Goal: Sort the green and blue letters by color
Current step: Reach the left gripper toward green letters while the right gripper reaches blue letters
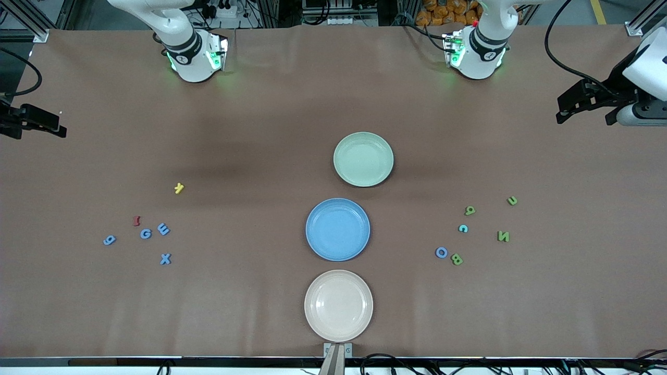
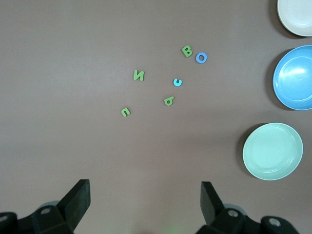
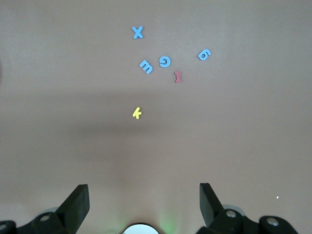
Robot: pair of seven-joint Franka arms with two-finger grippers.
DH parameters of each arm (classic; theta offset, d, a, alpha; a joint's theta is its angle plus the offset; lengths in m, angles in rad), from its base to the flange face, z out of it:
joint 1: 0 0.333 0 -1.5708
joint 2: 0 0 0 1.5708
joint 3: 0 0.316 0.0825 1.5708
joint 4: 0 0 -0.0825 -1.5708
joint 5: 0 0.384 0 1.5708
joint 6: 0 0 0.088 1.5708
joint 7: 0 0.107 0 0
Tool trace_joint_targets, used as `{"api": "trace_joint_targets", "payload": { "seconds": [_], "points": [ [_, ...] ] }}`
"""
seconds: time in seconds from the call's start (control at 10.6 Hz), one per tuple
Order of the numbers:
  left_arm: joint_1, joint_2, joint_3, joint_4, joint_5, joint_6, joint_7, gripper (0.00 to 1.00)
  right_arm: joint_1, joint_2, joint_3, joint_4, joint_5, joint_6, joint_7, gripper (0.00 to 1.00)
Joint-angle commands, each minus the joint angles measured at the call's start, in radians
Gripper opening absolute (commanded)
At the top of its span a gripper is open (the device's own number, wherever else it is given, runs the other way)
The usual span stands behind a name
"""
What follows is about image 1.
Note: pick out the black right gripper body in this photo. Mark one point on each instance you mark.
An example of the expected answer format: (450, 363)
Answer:
(10, 121)

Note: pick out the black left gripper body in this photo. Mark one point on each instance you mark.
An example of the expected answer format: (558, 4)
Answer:
(616, 89)

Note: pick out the blue digit nine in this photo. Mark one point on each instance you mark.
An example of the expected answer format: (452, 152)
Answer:
(109, 240)

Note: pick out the blue letter G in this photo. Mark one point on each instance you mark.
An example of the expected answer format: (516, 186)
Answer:
(146, 234)

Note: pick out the blue letter E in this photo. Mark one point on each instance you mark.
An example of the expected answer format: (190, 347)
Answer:
(163, 229)

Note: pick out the green letter P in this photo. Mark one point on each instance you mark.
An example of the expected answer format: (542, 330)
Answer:
(470, 210)

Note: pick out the green letter N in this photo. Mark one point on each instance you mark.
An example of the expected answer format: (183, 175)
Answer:
(503, 236)

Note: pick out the blue letter X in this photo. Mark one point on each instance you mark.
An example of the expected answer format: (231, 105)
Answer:
(165, 259)

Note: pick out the green letter B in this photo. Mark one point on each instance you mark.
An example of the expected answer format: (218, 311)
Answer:
(457, 259)

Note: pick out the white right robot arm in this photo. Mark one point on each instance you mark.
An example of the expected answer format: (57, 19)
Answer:
(195, 70)

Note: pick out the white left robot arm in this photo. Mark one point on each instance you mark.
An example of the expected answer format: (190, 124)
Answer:
(477, 65)

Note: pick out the yellow letter K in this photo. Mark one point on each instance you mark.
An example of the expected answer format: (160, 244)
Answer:
(179, 188)

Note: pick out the orange bags pile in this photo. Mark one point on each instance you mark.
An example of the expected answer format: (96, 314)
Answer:
(443, 13)

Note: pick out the blue letter O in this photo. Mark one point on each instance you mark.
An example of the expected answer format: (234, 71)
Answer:
(441, 252)

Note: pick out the white power strip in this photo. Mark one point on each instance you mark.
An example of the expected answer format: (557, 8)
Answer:
(221, 9)

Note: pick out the light green plate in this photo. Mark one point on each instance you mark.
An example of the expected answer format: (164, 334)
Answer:
(363, 159)

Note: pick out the brown table cover sheet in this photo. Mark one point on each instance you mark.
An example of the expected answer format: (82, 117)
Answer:
(208, 312)

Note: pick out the dark equipment rack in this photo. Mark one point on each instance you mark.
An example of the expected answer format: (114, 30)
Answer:
(338, 13)

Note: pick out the blue plate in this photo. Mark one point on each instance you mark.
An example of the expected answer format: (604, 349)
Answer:
(337, 229)

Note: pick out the beige plate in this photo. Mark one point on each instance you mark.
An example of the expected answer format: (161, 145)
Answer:
(338, 305)

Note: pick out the aluminium frame profile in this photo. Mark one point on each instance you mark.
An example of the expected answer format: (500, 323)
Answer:
(26, 21)
(646, 18)

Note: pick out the black table edge rail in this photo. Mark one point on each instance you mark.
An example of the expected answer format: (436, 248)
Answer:
(208, 361)

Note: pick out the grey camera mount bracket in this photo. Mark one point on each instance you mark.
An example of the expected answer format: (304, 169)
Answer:
(337, 354)

